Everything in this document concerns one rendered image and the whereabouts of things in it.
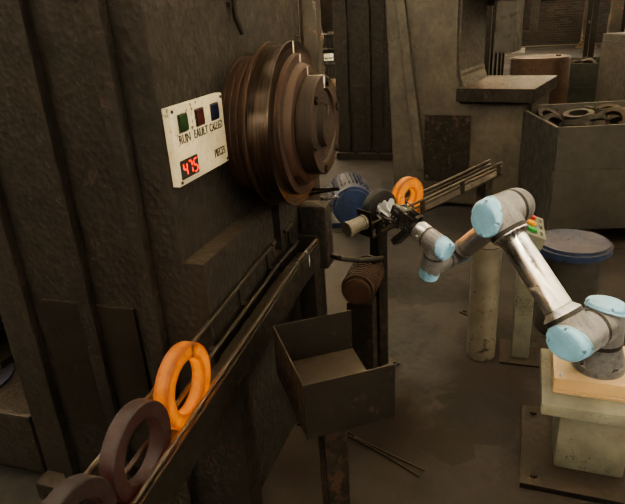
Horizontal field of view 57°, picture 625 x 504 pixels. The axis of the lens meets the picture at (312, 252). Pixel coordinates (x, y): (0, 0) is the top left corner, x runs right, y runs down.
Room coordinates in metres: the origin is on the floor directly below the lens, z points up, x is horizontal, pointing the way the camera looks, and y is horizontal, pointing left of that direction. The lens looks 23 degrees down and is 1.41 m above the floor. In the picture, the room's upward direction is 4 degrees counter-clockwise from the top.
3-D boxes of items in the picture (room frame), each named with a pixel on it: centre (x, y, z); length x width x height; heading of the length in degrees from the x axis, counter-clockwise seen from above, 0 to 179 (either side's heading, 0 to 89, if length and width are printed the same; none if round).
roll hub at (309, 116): (1.66, -0.05, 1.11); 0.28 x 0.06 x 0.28; 161
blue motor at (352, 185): (3.96, -0.30, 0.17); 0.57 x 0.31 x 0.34; 1
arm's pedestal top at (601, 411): (1.47, -0.86, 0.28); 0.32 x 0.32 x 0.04; 69
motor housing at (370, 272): (1.96, -0.19, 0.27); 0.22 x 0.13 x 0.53; 161
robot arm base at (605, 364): (1.47, -0.86, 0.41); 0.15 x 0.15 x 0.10
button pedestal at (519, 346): (2.10, -0.87, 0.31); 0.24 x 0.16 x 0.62; 161
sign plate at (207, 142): (1.41, 0.26, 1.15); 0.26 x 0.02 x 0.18; 161
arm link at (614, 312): (1.47, -0.85, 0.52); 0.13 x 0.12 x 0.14; 123
